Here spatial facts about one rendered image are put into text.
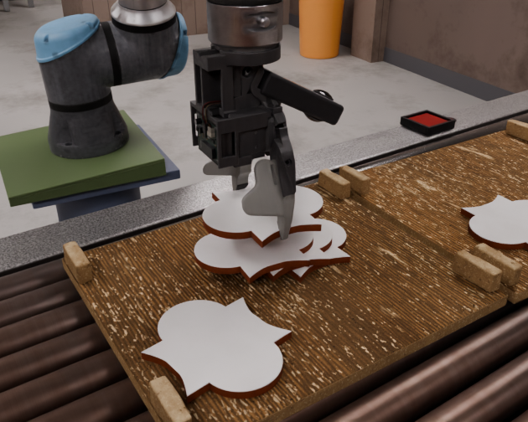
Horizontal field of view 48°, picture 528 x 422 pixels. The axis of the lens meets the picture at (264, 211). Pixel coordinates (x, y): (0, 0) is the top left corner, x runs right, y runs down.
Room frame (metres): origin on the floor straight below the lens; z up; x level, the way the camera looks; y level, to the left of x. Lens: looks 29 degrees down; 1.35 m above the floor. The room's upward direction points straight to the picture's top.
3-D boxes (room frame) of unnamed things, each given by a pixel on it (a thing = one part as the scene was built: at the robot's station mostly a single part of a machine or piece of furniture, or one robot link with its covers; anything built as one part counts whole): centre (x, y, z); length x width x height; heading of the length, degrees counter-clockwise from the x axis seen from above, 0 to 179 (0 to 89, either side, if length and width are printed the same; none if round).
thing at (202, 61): (0.60, 0.03, 1.14); 0.09 x 0.08 x 0.12; 119
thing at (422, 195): (0.80, -0.37, 0.93); 0.41 x 0.35 x 0.02; 121
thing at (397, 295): (0.58, -0.01, 0.93); 0.41 x 0.35 x 0.02; 122
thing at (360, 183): (0.81, -0.14, 0.95); 0.06 x 0.02 x 0.03; 31
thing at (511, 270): (0.58, -0.28, 0.95); 0.06 x 0.02 x 0.03; 31
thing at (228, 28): (0.60, 0.02, 1.22); 0.08 x 0.08 x 0.05
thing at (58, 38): (1.07, 0.34, 1.07); 0.13 x 0.12 x 0.14; 113
